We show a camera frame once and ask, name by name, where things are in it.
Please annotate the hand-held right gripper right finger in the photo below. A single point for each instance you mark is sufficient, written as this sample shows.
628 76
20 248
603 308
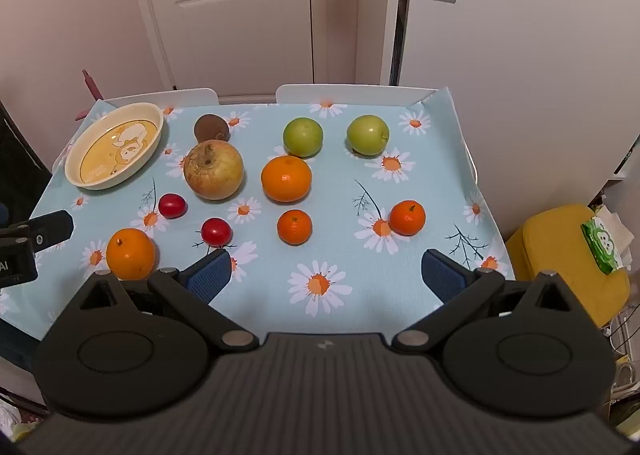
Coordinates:
442 277

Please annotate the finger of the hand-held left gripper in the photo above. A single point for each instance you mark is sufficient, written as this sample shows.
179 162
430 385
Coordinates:
52 230

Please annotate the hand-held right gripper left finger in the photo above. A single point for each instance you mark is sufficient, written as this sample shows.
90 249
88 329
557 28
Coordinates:
207 277

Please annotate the small tangerine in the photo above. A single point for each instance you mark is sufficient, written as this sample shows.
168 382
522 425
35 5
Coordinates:
407 217
294 226

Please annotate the red cherry tomato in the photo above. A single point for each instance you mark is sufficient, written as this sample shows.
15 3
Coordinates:
216 231
172 205

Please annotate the large orange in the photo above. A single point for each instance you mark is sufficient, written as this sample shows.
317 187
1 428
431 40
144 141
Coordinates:
286 178
130 253

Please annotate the cream oval bowl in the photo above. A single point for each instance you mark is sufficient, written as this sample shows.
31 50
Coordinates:
107 155

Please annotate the large yellowish russet apple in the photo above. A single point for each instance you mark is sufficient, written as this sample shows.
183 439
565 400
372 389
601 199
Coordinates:
213 170

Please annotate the dark cloth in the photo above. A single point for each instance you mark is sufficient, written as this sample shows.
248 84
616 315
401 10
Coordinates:
20 170

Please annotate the blue daisy tablecloth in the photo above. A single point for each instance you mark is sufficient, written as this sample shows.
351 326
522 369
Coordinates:
345 235

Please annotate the yellow stool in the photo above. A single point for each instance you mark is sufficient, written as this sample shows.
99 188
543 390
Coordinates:
555 255

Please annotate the brown kiwi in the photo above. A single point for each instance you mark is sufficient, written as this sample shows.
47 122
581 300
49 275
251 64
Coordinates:
211 128

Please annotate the green apple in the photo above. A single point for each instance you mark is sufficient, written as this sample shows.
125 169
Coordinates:
303 136
368 135

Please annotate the green tissue packet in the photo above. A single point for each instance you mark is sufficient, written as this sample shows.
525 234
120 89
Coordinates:
602 245

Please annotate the white sliding door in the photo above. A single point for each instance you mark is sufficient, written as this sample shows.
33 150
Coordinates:
525 60

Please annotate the white panel door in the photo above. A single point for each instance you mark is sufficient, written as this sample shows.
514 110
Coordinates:
225 35

